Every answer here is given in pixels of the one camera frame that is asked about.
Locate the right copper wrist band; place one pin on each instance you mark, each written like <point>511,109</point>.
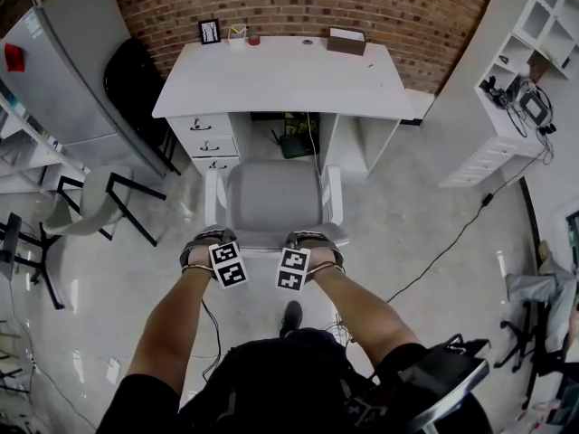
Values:
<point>328,268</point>

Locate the white fridge label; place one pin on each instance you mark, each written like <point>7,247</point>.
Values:
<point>32,25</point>

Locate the black framed screen device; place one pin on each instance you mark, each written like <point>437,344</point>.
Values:
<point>534,106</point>

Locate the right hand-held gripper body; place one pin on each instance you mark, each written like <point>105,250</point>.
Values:
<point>291,269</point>

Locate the copper wrist band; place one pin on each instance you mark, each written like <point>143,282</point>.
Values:
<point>328,268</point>
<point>196,267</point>

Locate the black gadgets on shelf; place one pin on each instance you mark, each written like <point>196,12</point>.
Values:
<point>493,92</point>

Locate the black waist-mounted device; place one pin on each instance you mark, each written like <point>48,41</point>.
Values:
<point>434,373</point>

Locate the white pen holder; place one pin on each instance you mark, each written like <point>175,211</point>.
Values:
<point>237,39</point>

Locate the person's right forearm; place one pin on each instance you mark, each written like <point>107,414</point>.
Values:
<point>362,314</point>

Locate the red fridge sticker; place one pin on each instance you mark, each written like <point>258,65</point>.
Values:
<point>13,57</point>

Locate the white desk with drawers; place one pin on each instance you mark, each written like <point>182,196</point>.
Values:
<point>280,79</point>

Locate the person's right black shoe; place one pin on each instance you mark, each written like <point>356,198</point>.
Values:
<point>291,319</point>

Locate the white shelf rack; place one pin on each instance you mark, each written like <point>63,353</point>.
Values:
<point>27,161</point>

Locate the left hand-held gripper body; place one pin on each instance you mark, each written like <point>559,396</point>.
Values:
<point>230,265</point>

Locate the grey chair with black legs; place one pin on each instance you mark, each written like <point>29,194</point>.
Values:
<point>90,206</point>

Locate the black power adapter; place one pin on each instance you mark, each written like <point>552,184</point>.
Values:
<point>487,199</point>

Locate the black photo frame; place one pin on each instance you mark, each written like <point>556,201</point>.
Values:
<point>210,31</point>

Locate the white grey office chair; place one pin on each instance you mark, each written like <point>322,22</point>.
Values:
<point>271,197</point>

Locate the person's black clothing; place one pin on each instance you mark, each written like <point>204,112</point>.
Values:
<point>280,387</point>

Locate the brown open box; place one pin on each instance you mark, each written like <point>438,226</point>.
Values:
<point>346,43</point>

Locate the white bookcase cabinet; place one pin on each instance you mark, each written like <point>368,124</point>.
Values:
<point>493,152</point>

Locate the dark framed window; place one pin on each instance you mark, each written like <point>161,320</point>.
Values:
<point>573,238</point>

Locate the white red printed bags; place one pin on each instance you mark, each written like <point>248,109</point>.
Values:
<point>556,418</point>

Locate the white drawer with black handle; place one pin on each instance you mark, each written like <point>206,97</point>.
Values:
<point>210,146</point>
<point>216,165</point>
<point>199,125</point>

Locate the person's right hand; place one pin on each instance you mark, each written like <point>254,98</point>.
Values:
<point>322,258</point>

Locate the black metal stand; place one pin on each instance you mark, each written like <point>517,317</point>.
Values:
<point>40,260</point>

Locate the black folding chair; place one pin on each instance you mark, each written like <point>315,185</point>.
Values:
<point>131,84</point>

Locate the left copper wrist band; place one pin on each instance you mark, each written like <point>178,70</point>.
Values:
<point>196,267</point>

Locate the person's left forearm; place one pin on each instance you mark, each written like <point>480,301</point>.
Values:
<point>172,333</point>

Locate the person's left hand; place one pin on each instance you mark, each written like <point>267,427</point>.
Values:
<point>201,257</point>

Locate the grey fridge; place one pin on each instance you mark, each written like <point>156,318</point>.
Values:
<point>77,84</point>

